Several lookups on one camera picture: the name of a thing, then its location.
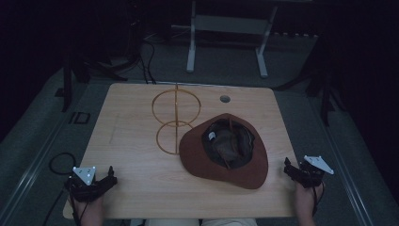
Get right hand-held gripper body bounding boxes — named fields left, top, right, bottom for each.
left=295, top=154, right=335, bottom=189

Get black floor cables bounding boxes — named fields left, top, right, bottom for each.
left=137, top=40, right=158, bottom=86

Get white metal desk frame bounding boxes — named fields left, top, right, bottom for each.
left=185, top=0, right=279, bottom=79

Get gold wire hat stand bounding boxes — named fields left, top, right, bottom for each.
left=151, top=82, right=202, bottom=156

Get person's right hand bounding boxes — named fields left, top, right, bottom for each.
left=294, top=182, right=326, bottom=216

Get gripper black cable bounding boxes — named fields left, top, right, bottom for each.
left=311, top=183, right=327, bottom=218
left=67, top=180, right=90, bottom=226

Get person's left hand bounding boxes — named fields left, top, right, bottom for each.
left=69, top=192, right=105, bottom=218

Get black rectangular floor frame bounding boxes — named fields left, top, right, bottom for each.
left=68, top=110, right=92, bottom=125

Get brown felt hat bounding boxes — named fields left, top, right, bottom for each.
left=178, top=112, right=269, bottom=190

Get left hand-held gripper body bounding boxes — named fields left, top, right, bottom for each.
left=64, top=165, right=108, bottom=203

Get black metal stand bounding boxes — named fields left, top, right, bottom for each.
left=276, top=34, right=347, bottom=127
left=56, top=46, right=130, bottom=113

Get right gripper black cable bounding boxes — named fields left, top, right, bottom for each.
left=311, top=183, right=327, bottom=218

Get black cable loop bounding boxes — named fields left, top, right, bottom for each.
left=41, top=152, right=78, bottom=226

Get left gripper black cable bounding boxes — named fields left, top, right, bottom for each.
left=67, top=180, right=90, bottom=226

